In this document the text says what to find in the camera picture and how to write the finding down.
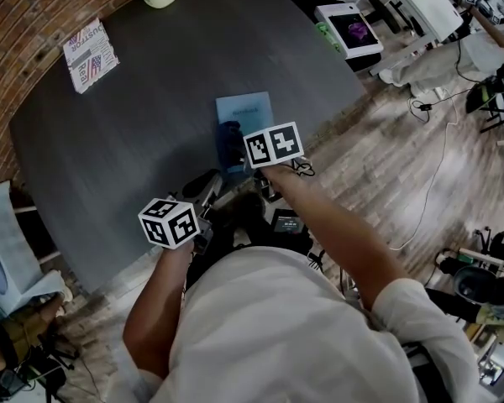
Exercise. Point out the black device with screen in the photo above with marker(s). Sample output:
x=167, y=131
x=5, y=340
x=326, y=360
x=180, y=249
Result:
x=289, y=223

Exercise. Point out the person's left forearm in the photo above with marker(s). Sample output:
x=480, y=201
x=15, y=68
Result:
x=151, y=309

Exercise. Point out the black chair with green parts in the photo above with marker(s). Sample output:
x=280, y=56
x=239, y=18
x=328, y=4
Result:
x=483, y=99

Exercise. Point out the light blue book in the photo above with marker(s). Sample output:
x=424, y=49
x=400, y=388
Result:
x=252, y=107

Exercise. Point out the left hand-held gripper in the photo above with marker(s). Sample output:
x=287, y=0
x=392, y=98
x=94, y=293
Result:
x=168, y=223

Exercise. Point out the person's right forearm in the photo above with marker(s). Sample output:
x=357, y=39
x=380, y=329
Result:
x=332, y=225

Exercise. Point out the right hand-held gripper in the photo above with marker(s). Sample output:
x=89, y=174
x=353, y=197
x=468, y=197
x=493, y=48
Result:
x=275, y=143

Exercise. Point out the dark blue cloth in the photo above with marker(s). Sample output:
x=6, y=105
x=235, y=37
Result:
x=231, y=145

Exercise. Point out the white printed book box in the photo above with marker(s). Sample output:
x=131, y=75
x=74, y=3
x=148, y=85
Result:
x=88, y=57

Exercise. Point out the white box with purple print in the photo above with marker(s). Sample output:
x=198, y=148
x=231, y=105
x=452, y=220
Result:
x=353, y=32

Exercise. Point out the green toy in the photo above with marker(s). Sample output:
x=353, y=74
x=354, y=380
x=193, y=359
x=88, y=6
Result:
x=325, y=32

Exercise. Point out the white box with blue circle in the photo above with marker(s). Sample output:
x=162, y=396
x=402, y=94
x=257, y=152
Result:
x=8, y=233

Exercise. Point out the person's white shirt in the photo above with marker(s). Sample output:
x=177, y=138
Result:
x=277, y=330

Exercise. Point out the person's black trousers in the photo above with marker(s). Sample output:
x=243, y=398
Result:
x=218, y=263

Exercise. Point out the white desk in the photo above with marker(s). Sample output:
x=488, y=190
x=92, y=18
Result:
x=437, y=15

